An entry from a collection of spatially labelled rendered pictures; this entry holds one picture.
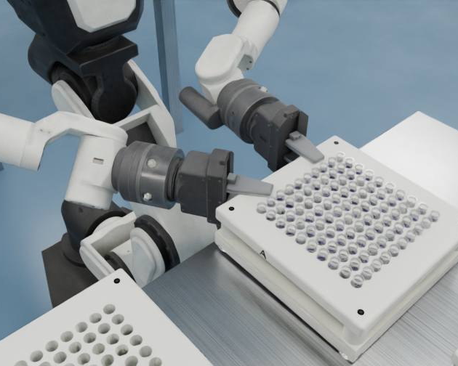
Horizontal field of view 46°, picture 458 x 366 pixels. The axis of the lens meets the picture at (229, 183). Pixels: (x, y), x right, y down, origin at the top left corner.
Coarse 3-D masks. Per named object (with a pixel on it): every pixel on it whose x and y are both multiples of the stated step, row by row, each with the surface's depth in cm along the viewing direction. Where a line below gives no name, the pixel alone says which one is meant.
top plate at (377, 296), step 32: (352, 192) 74; (416, 192) 75; (224, 224) 72; (256, 224) 70; (352, 224) 70; (448, 224) 70; (288, 256) 66; (352, 256) 66; (416, 256) 66; (320, 288) 63; (352, 288) 63; (384, 288) 63; (352, 320) 60
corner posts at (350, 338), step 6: (222, 228) 73; (222, 234) 74; (228, 234) 73; (234, 234) 73; (342, 330) 63; (348, 330) 61; (342, 336) 63; (348, 336) 62; (354, 336) 61; (348, 342) 62; (354, 342) 62; (360, 342) 62
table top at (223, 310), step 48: (384, 144) 95; (432, 144) 95; (432, 192) 85; (144, 288) 72; (192, 288) 72; (240, 288) 72; (432, 288) 72; (192, 336) 66; (240, 336) 66; (288, 336) 66; (384, 336) 66; (432, 336) 66
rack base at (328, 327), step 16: (224, 240) 74; (240, 240) 74; (240, 256) 73; (256, 256) 72; (448, 256) 72; (256, 272) 71; (272, 272) 70; (432, 272) 70; (272, 288) 70; (288, 288) 68; (416, 288) 68; (288, 304) 69; (304, 304) 66; (400, 304) 67; (304, 320) 67; (320, 320) 65; (336, 320) 65; (384, 320) 65; (336, 336) 63; (368, 336) 63; (352, 352) 62
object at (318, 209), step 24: (336, 168) 77; (336, 192) 73; (360, 192) 73; (384, 192) 74; (288, 216) 70; (312, 216) 71; (336, 216) 71; (360, 216) 71; (384, 216) 70; (408, 216) 70; (336, 240) 67; (360, 240) 68; (384, 240) 68; (360, 264) 64
